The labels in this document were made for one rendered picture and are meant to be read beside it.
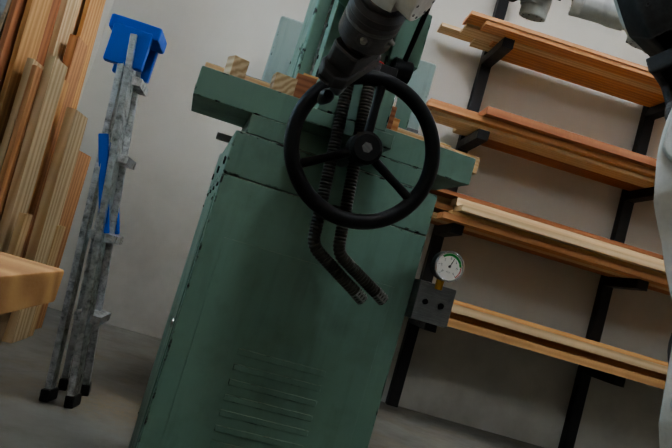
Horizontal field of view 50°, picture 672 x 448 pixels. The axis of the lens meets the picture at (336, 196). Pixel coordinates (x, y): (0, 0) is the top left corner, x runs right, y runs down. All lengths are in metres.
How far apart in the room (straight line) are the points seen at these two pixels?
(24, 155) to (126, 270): 1.43
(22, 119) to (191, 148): 1.48
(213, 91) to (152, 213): 2.58
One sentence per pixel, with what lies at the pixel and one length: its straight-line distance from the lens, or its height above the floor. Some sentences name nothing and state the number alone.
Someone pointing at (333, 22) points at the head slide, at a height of 1.16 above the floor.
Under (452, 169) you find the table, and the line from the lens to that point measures 1.53.
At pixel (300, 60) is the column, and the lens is 1.84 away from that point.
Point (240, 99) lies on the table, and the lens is 1.44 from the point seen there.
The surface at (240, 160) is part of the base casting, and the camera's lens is 1.43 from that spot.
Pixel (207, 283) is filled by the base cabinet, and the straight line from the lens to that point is 1.42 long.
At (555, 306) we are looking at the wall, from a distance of 4.26.
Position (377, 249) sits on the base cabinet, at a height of 0.65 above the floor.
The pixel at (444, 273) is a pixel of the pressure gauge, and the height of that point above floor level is 0.64.
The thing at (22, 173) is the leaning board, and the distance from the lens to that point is 2.72.
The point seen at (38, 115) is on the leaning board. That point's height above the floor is 0.82.
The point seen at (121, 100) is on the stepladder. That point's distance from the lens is 2.27.
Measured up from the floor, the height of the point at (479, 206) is 1.11.
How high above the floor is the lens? 0.58
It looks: 6 degrees up
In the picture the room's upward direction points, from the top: 16 degrees clockwise
